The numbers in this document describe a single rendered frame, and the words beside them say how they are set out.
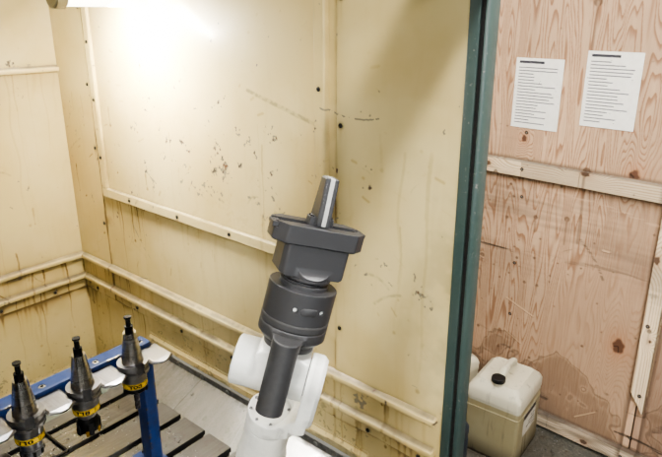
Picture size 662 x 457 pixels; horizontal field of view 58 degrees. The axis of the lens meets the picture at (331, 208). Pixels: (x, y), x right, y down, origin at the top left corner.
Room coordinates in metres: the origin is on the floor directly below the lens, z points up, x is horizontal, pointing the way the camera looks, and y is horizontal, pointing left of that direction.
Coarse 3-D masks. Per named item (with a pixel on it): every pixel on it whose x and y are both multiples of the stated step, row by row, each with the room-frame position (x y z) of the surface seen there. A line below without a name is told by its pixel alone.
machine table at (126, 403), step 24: (120, 408) 1.38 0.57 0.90; (168, 408) 1.38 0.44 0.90; (48, 432) 1.28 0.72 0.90; (72, 432) 1.28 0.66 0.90; (96, 432) 1.28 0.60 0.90; (120, 432) 1.28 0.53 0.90; (192, 432) 1.28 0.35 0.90; (48, 456) 1.19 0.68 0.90; (72, 456) 1.19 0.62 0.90; (96, 456) 1.19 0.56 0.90; (120, 456) 1.19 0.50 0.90; (168, 456) 1.20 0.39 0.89; (192, 456) 1.19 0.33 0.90; (216, 456) 1.19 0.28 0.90
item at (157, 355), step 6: (150, 348) 1.16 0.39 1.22; (156, 348) 1.16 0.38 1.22; (162, 348) 1.16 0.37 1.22; (150, 354) 1.13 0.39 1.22; (156, 354) 1.13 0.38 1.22; (162, 354) 1.13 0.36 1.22; (168, 354) 1.13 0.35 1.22; (150, 360) 1.11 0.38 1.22; (156, 360) 1.11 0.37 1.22; (162, 360) 1.11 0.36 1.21
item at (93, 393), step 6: (96, 378) 1.03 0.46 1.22; (66, 384) 1.01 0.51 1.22; (96, 384) 1.01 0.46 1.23; (66, 390) 0.99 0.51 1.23; (72, 390) 0.99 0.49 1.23; (84, 390) 0.99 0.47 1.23; (90, 390) 0.99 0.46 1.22; (96, 390) 1.00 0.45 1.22; (72, 396) 0.98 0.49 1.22; (78, 396) 0.98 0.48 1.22; (84, 396) 0.99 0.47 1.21; (90, 396) 0.99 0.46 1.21; (96, 396) 1.00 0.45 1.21; (78, 402) 0.98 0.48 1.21; (84, 402) 0.98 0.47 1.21
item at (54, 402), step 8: (56, 392) 1.00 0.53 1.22; (64, 392) 1.00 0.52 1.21; (40, 400) 0.97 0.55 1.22; (48, 400) 0.97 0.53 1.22; (56, 400) 0.97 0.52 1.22; (64, 400) 0.97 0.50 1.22; (72, 400) 0.97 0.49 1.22; (48, 408) 0.95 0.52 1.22; (56, 408) 0.95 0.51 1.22; (64, 408) 0.95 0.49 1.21
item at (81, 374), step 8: (72, 360) 1.00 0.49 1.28; (80, 360) 1.00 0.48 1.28; (72, 368) 1.00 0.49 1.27; (80, 368) 0.99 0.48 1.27; (88, 368) 1.01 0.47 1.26; (72, 376) 0.99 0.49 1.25; (80, 376) 0.99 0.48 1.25; (88, 376) 1.00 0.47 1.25; (72, 384) 0.99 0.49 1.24; (80, 384) 0.99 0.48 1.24; (88, 384) 1.00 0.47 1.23
